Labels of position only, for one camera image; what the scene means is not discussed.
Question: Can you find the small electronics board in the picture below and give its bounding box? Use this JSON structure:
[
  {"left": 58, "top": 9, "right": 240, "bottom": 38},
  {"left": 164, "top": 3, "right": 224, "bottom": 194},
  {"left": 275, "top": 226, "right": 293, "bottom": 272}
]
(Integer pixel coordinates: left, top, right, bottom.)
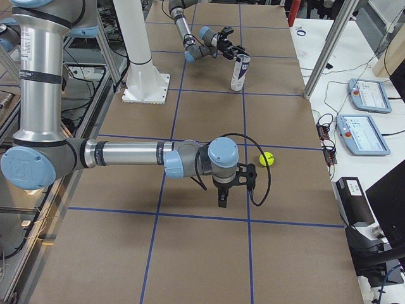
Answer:
[{"left": 316, "top": 113, "right": 337, "bottom": 167}]

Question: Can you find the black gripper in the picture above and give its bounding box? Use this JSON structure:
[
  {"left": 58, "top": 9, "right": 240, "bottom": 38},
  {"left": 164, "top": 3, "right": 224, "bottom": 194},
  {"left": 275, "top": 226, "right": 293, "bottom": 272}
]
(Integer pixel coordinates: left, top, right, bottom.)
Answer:
[
  {"left": 216, "top": 37, "right": 246, "bottom": 61},
  {"left": 213, "top": 180, "right": 235, "bottom": 208}
]

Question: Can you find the black box with label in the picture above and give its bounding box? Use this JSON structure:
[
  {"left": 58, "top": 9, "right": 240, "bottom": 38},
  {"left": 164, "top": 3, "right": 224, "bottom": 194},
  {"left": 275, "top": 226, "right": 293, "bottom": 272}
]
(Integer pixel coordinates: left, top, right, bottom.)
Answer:
[{"left": 335, "top": 177, "right": 375, "bottom": 227}]

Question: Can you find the near teach pendant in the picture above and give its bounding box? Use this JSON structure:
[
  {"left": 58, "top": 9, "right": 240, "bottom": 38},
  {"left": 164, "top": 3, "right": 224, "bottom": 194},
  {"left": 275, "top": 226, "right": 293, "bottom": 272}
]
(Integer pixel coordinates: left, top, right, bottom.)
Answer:
[{"left": 336, "top": 115, "right": 391, "bottom": 156}]

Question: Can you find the far teach pendant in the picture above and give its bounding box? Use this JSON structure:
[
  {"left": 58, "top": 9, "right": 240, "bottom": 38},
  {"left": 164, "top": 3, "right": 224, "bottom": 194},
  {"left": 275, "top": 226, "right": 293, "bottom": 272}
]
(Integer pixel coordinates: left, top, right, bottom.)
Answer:
[{"left": 349, "top": 78, "right": 392, "bottom": 114}]

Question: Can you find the Wilson tennis ball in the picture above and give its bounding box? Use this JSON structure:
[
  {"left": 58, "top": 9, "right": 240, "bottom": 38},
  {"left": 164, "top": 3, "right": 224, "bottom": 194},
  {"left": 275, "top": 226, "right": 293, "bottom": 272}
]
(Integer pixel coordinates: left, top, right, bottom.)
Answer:
[{"left": 259, "top": 151, "right": 275, "bottom": 167}]

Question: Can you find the white Wilson ball can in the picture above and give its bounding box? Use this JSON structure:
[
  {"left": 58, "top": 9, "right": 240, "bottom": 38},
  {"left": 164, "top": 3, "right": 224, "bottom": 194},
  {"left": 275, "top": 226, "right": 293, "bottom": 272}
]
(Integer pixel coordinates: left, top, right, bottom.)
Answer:
[{"left": 230, "top": 54, "right": 251, "bottom": 92}]

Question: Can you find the aluminium frame post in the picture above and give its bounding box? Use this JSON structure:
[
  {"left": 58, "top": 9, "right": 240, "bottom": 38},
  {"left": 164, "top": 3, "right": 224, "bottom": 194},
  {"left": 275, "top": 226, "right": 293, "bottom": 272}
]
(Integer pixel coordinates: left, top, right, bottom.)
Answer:
[{"left": 302, "top": 0, "right": 368, "bottom": 99}]

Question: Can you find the teach pendant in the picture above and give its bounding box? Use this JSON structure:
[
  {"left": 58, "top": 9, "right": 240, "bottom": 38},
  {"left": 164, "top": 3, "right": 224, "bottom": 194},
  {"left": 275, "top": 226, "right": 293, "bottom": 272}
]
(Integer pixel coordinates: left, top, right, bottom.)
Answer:
[
  {"left": 349, "top": 78, "right": 392, "bottom": 114},
  {"left": 336, "top": 115, "right": 391, "bottom": 156}
]

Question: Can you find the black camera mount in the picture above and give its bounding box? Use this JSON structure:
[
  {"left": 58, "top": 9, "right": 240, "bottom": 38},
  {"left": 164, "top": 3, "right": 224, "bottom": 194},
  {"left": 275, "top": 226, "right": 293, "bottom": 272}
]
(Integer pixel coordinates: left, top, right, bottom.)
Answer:
[
  {"left": 218, "top": 27, "right": 234, "bottom": 41},
  {"left": 234, "top": 163, "right": 257, "bottom": 194}
]

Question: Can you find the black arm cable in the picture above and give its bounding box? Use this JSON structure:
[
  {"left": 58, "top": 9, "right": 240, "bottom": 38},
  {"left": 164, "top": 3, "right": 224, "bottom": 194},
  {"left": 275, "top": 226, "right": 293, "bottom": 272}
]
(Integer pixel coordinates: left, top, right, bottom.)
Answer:
[{"left": 189, "top": 132, "right": 272, "bottom": 206}]

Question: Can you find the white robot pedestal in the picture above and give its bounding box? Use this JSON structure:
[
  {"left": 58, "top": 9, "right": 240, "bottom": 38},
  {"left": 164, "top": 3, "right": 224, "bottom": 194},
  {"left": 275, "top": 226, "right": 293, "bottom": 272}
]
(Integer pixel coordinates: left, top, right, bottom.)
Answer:
[{"left": 113, "top": 0, "right": 170, "bottom": 104}]

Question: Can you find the black monitor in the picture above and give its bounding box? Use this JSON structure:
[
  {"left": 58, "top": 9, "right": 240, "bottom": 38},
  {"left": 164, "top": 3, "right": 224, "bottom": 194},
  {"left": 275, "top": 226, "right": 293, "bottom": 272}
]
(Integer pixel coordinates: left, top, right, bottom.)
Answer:
[{"left": 366, "top": 161, "right": 405, "bottom": 247}]

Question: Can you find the blue tape strip lengthwise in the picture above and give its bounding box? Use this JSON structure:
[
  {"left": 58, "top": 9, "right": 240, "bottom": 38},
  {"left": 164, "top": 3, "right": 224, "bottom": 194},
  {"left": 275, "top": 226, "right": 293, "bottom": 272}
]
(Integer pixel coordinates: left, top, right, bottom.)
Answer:
[{"left": 239, "top": 5, "right": 254, "bottom": 304}]

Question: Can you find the blue tape strip crosswise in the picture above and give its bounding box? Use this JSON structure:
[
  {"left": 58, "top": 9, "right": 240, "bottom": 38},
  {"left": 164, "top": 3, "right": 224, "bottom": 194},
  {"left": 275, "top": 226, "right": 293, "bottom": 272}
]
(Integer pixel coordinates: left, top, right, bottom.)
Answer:
[{"left": 68, "top": 206, "right": 344, "bottom": 229}]

